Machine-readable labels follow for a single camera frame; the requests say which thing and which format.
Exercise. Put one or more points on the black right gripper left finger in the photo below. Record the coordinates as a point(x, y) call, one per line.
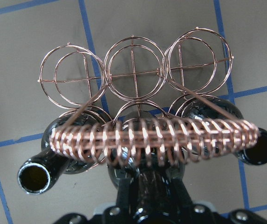
point(125, 194)

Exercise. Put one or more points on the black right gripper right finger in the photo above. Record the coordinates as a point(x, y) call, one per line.
point(180, 194)

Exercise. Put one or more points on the dark glass wine bottle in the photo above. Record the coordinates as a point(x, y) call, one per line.
point(151, 169)

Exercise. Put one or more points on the dark wine bottle in basket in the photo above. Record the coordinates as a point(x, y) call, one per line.
point(220, 129)

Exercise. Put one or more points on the copper wire wine basket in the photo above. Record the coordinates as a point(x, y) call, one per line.
point(103, 142)

